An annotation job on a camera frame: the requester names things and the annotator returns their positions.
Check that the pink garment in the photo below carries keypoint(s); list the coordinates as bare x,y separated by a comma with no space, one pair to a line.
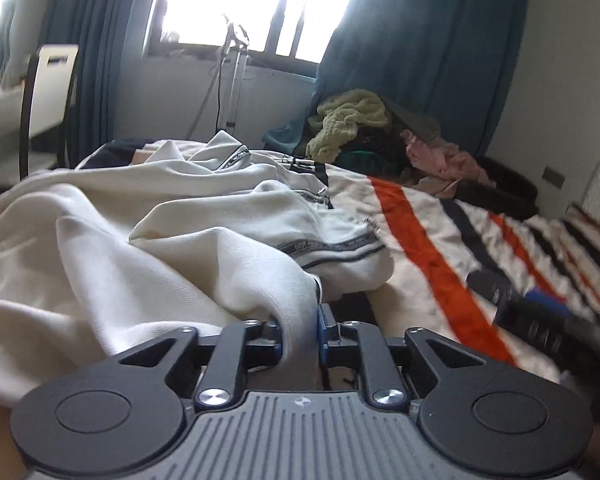
442,165

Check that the yellow-green knitted garment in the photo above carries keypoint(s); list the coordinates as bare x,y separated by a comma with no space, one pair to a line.
337,120

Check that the dark clothes pile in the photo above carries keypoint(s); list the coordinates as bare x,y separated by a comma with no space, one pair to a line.
362,132

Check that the left teal curtain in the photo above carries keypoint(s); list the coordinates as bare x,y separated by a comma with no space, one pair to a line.
106,33

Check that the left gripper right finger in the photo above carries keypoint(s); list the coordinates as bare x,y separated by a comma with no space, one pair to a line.
426,406

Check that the right teal curtain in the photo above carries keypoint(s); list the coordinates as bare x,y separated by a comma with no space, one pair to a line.
451,60

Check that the white tripod stand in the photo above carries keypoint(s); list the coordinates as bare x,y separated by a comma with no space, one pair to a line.
235,49

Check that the striped cream orange black blanket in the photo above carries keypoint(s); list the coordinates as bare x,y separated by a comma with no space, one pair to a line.
434,244

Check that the window with dark frame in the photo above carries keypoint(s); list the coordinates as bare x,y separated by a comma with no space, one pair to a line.
288,35

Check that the teal curtain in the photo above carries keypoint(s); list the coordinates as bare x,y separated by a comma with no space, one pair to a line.
106,33
451,60

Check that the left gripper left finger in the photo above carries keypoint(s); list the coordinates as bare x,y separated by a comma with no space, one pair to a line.
127,412

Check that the white dresser desk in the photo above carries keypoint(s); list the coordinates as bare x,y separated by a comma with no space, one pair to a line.
47,150

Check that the white chair with black frame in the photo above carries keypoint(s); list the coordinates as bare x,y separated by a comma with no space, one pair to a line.
46,96

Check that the white zip-up jacket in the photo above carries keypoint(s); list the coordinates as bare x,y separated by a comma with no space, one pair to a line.
96,261

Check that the wall outlet plate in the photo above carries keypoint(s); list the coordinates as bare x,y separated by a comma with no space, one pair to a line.
553,177

